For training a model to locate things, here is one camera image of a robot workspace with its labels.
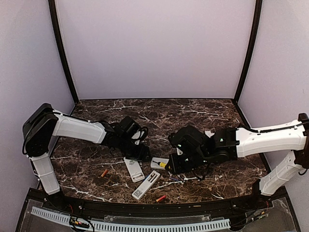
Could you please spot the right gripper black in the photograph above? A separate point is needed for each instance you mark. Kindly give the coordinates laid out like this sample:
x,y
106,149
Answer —
x,y
174,166

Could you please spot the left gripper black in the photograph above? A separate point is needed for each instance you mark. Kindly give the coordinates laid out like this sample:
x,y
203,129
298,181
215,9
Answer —
x,y
140,154

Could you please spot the white remote with buttons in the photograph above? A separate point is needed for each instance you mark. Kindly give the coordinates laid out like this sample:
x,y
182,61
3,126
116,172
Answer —
x,y
134,170

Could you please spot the white remote with label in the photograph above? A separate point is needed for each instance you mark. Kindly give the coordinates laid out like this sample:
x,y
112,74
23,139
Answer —
x,y
146,185

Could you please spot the white battery cover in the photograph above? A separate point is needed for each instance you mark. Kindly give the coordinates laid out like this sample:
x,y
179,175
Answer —
x,y
209,133

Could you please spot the red orange battery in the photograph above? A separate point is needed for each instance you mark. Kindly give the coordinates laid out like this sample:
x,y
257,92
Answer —
x,y
161,198

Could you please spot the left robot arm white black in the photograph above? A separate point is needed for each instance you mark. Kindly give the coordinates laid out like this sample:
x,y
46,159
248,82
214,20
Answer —
x,y
46,122

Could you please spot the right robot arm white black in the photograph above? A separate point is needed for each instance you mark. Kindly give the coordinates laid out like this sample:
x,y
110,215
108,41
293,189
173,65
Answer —
x,y
233,143

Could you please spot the white slotted cable duct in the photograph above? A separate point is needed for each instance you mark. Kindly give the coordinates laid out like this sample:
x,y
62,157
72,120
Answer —
x,y
132,224

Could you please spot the black front rail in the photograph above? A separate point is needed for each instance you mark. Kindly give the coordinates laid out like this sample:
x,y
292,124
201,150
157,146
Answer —
x,y
234,208

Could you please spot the left black frame post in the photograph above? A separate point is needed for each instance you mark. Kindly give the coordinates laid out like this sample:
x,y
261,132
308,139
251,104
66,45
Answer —
x,y
61,50

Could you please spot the black frame post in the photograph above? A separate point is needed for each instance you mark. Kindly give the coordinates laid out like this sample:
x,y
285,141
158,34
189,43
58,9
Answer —
x,y
250,49
61,50

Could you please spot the right black frame post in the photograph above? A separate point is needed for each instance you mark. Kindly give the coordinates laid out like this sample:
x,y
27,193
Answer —
x,y
250,49

